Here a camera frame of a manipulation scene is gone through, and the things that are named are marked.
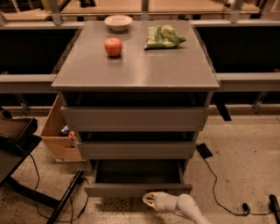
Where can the grey bottom drawer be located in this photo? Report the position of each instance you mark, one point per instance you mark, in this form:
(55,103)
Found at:
(136,177)

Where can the black chair with bag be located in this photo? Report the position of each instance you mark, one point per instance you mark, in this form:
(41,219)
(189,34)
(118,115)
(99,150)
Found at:
(17,141)

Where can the green chip bag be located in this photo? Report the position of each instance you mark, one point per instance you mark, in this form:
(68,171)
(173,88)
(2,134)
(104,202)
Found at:
(162,37)

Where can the red apple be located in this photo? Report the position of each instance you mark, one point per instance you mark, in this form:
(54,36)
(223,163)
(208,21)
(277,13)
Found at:
(113,47)

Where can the grey top drawer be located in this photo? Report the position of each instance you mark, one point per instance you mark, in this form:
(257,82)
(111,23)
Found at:
(135,119)

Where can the white bowl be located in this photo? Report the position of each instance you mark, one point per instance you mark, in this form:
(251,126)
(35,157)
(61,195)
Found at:
(118,23)

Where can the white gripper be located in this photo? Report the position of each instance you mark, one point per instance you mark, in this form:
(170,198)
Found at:
(162,203)

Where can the grey drawer cabinet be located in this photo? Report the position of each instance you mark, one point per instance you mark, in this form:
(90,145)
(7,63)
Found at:
(136,99)

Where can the grey middle drawer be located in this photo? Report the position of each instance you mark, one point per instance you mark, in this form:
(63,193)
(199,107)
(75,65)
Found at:
(136,150)

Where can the grey drawer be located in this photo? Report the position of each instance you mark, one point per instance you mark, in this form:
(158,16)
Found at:
(136,177)
(135,119)
(136,150)

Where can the black power adapter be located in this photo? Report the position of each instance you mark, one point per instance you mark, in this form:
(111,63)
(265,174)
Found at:
(204,151)

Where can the cardboard box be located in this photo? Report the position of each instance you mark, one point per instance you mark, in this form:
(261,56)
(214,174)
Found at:
(62,147)

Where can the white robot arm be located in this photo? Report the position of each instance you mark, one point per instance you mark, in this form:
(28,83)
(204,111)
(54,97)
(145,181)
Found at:
(183,206)

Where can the grey metal railing frame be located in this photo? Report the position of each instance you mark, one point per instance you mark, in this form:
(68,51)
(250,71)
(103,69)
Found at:
(26,78)

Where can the black power strip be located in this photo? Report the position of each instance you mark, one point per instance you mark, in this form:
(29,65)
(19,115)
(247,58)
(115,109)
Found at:
(274,207)

